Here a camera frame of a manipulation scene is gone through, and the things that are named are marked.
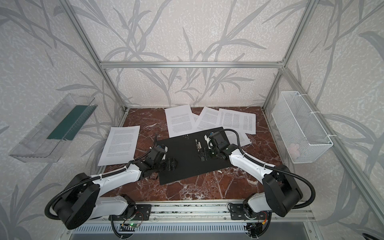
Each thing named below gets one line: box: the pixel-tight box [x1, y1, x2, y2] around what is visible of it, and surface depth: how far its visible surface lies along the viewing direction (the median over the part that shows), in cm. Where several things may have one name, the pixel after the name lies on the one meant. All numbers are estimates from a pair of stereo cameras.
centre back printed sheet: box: [165, 104, 196, 138], surface depth 114 cm
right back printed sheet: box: [217, 108, 256, 135], surface depth 114 cm
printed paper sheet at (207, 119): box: [190, 106, 220, 133], surface depth 115 cm
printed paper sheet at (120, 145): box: [98, 125, 141, 166], surface depth 101 cm
